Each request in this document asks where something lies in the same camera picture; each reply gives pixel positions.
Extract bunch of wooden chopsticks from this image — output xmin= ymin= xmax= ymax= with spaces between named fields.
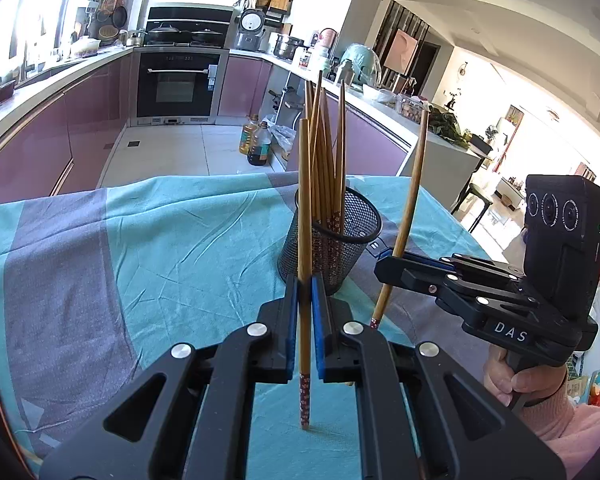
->
xmin=302 ymin=70 xmax=348 ymax=286

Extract purple base cabinets under window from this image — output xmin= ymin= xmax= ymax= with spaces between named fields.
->
xmin=0 ymin=52 xmax=133 ymax=221

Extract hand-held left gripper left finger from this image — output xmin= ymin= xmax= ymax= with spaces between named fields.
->
xmin=40 ymin=274 xmax=301 ymax=480

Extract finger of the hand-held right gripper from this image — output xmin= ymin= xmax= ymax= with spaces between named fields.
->
xmin=400 ymin=252 xmax=526 ymax=283
xmin=374 ymin=256 xmax=541 ymax=333

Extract dark stool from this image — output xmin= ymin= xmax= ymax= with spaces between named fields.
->
xmin=450 ymin=182 xmax=496 ymax=233

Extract black integrated stove with oven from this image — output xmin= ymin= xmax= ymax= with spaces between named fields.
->
xmin=130 ymin=4 xmax=233 ymax=127

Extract white rice cooker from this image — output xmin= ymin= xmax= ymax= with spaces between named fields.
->
xmin=236 ymin=8 xmax=268 ymax=52

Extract green leafy vegetables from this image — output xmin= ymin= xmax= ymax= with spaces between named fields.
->
xmin=427 ymin=105 xmax=473 ymax=144

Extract framed wall picture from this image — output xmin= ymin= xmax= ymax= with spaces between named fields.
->
xmin=382 ymin=29 xmax=418 ymax=76

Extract black wok with lid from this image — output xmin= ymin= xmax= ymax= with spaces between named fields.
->
xmin=147 ymin=22 xmax=186 ymax=44
xmin=190 ymin=27 xmax=224 ymax=44

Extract purple base cabinets beside stove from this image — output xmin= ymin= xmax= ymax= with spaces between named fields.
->
xmin=217 ymin=55 xmax=416 ymax=178

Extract yellow cooking oil bottle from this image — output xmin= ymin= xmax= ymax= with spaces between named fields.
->
xmin=239 ymin=114 xmax=260 ymax=155

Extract dark sauce bottle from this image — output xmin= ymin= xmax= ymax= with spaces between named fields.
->
xmin=247 ymin=121 xmax=272 ymax=167

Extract teal jar in plastic bag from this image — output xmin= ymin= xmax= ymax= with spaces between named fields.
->
xmin=341 ymin=43 xmax=381 ymax=86

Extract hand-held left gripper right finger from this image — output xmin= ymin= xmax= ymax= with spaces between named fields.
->
xmin=311 ymin=274 xmax=566 ymax=480

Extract black mesh utensil holder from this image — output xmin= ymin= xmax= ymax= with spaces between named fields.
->
xmin=278 ymin=186 xmax=382 ymax=297

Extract person's right hand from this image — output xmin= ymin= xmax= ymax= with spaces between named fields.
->
xmin=482 ymin=346 xmax=568 ymax=409

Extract wooden chopstick red patterned end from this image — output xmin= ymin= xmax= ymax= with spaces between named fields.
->
xmin=370 ymin=109 xmax=430 ymax=330
xmin=297 ymin=119 xmax=312 ymax=431

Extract clear plastic bag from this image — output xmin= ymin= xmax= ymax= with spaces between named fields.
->
xmin=270 ymin=122 xmax=297 ymax=161

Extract person's right forearm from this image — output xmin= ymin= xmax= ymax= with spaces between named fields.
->
xmin=522 ymin=382 xmax=600 ymax=480

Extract white kitchen counter peninsula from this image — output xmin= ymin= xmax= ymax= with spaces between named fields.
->
xmin=395 ymin=105 xmax=486 ymax=211

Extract pink jar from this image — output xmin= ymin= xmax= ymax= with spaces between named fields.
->
xmin=317 ymin=28 xmax=338 ymax=73

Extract teal grey printed tablecloth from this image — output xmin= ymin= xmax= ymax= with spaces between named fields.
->
xmin=0 ymin=172 xmax=491 ymax=480

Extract steel stock pot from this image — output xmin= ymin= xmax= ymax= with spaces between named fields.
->
xmin=272 ymin=34 xmax=305 ymax=59

